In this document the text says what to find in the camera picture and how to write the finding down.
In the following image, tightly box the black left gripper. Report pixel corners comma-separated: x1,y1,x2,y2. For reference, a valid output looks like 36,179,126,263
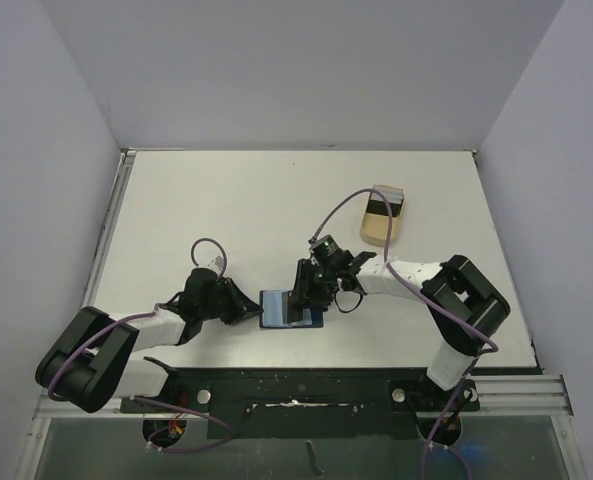
200,277,263,325

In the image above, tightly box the black VIP credit card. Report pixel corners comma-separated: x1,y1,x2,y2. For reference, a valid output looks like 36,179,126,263
286,292,313,326

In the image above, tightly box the blue card holder wallet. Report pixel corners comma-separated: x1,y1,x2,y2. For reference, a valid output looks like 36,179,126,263
259,290,327,330

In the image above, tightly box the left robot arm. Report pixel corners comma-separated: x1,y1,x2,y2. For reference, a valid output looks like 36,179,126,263
35,267,262,413

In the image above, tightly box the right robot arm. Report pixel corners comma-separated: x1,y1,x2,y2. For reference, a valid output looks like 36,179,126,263
288,235,511,409

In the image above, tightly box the stack of cards in tray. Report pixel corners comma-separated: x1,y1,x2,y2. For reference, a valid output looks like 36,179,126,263
366,185,405,218

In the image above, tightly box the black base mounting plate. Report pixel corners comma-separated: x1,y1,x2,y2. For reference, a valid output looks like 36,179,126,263
120,369,480,440

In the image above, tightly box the beige oval tray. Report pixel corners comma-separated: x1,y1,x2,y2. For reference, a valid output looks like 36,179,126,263
360,208,403,247

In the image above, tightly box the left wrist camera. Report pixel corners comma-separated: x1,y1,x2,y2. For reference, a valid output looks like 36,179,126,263
207,256,226,275

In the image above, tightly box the aluminium left side rail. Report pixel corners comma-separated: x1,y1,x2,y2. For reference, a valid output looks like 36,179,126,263
82,149,136,306

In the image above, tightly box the aluminium rail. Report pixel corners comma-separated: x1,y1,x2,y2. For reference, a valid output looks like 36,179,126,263
33,375,573,420
82,149,136,306

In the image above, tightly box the aluminium front rail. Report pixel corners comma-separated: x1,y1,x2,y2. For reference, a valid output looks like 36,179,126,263
33,375,573,420

